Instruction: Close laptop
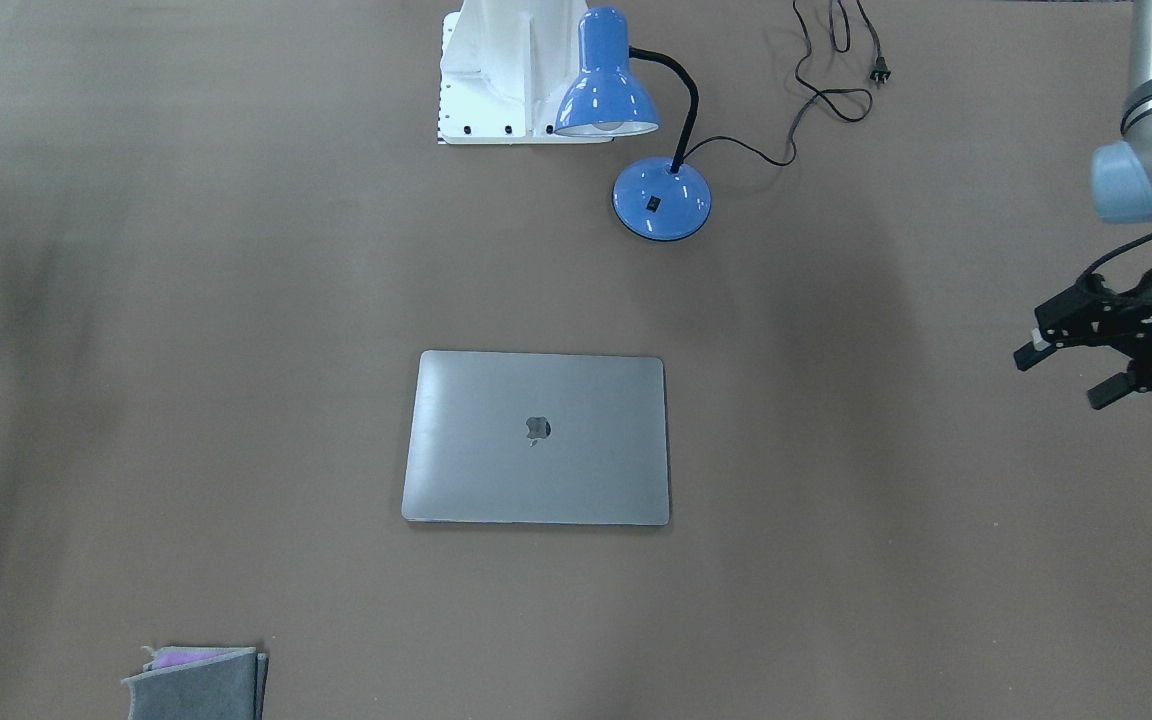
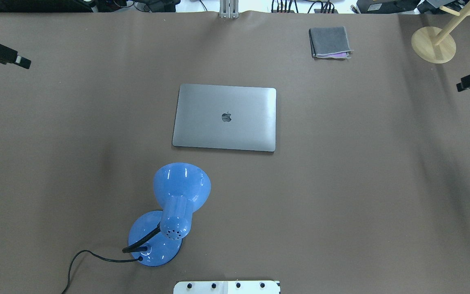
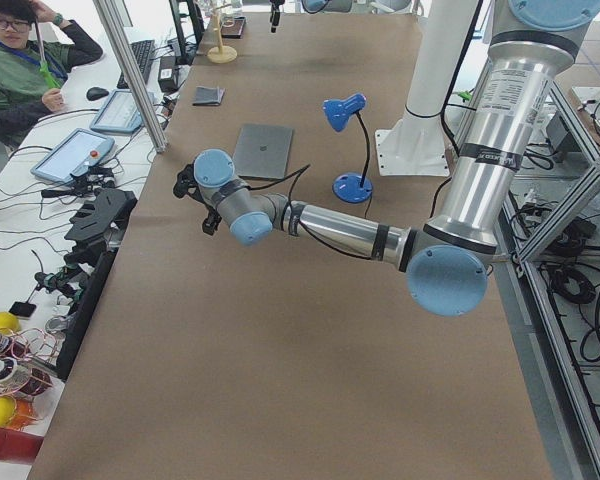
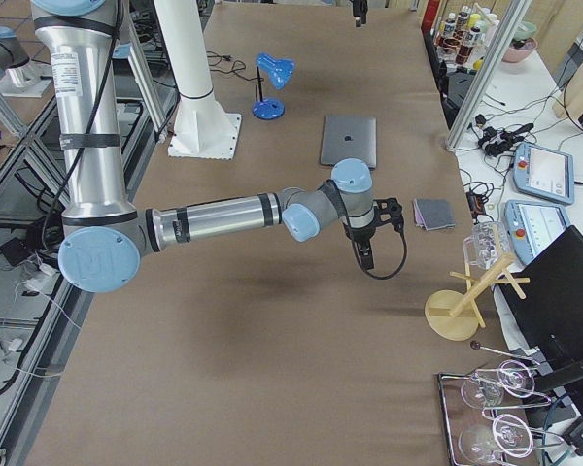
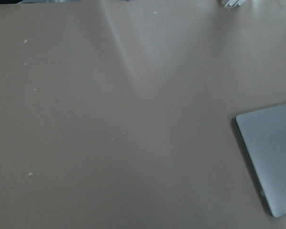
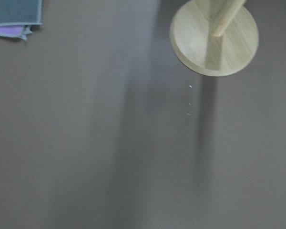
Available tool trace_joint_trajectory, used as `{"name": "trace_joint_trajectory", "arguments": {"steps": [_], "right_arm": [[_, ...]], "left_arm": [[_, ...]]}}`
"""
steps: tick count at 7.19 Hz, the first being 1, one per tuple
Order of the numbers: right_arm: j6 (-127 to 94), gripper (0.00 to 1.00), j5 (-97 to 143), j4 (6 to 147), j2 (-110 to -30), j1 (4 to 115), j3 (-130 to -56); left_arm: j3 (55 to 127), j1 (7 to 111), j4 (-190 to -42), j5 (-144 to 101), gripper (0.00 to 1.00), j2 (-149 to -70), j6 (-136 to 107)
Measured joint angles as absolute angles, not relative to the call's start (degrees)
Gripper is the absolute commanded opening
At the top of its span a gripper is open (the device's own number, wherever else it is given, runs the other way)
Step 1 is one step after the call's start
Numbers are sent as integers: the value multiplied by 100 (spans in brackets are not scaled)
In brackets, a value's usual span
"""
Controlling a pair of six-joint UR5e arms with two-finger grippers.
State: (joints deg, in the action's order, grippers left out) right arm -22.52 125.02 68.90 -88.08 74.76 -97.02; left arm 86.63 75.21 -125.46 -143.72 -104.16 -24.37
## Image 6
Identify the folded grey purple cloth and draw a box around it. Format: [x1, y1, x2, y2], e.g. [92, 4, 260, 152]
[0, 0, 42, 40]

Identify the wooden mug tree stand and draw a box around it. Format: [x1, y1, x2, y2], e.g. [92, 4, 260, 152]
[170, 0, 259, 77]

